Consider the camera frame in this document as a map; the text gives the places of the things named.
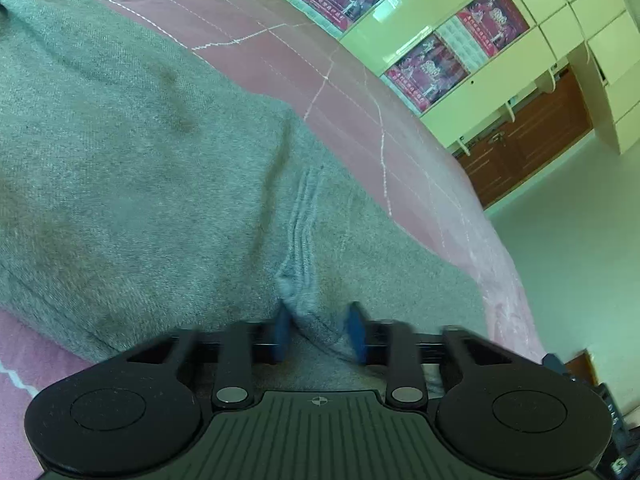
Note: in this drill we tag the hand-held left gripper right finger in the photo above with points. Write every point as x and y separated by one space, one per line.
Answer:
356 332

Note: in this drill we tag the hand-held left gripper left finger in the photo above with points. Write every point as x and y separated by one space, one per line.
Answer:
281 332

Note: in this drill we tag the grey pants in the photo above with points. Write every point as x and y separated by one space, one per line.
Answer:
150 160

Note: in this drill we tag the brown wooden furniture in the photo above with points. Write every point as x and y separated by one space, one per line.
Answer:
582 367

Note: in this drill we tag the brown wooden door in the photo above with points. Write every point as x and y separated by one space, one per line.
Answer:
540 130

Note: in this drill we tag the pink bed sheet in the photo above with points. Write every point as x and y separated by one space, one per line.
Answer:
310 60

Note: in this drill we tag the white wardrobe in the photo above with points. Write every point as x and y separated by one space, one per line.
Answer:
565 30

